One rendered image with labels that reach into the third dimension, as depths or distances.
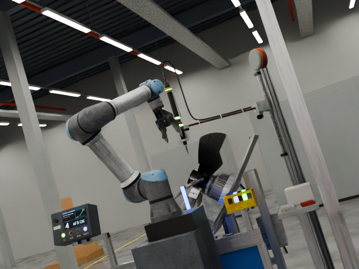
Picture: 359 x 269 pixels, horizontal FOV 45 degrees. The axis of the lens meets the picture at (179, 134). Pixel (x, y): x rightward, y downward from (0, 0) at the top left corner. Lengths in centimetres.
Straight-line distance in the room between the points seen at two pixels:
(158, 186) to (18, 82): 733
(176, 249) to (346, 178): 646
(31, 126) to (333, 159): 572
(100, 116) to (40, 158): 689
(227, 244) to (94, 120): 101
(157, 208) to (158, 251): 19
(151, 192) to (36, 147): 693
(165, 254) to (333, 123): 648
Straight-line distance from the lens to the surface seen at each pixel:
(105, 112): 193
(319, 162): 139
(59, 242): 269
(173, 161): 1023
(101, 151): 203
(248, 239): 238
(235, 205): 232
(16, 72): 918
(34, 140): 884
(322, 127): 812
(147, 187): 200
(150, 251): 194
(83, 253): 1081
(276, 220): 291
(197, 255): 188
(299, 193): 281
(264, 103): 304
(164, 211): 197
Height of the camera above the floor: 124
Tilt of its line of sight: 6 degrees up
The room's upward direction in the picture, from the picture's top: 17 degrees counter-clockwise
